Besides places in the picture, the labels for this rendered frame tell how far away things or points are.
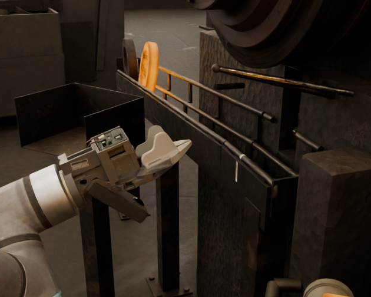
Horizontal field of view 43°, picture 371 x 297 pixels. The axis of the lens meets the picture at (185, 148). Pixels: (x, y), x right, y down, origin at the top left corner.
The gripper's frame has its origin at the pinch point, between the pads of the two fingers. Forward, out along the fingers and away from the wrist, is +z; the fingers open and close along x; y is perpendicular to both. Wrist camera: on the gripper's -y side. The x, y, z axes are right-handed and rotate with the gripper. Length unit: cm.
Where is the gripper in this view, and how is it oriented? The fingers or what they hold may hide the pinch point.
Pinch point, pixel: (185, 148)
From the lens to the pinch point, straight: 79.2
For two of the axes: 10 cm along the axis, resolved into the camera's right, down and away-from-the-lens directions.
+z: 9.0, -4.0, 1.7
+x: -3.3, -3.5, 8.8
